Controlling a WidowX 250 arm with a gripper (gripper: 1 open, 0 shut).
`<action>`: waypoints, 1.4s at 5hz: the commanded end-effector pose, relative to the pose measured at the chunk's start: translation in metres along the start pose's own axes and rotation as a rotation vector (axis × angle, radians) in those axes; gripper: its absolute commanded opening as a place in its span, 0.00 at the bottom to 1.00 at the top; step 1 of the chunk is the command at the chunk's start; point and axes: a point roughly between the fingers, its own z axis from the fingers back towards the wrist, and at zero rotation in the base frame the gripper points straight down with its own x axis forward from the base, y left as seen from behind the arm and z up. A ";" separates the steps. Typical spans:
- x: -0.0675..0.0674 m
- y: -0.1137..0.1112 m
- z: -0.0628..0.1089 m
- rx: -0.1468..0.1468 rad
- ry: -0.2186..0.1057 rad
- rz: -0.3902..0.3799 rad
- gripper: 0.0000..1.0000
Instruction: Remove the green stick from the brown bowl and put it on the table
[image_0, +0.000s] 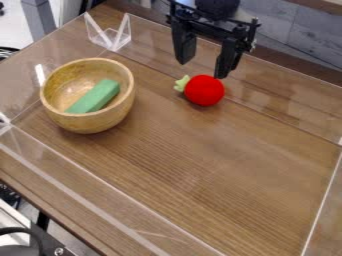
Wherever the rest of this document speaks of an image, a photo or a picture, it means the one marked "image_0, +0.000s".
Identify green rectangular stick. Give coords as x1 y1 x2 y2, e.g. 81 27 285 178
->
66 79 121 114

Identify black metal bracket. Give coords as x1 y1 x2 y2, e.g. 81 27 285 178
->
30 224 78 256

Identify brown wooden bowl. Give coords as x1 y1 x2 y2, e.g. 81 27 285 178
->
41 58 137 134

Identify red plush tomato toy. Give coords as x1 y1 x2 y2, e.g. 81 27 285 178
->
174 75 225 107

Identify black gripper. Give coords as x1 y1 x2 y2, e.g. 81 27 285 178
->
168 0 261 79

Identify black cable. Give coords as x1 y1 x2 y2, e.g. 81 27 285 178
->
0 226 46 256

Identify grey post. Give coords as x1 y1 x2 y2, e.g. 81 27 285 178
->
21 0 57 41

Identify clear acrylic tray walls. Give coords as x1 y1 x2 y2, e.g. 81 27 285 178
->
0 18 342 256

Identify black table leg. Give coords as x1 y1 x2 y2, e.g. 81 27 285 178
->
37 212 50 231

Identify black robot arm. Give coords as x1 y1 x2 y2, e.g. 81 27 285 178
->
168 0 261 79

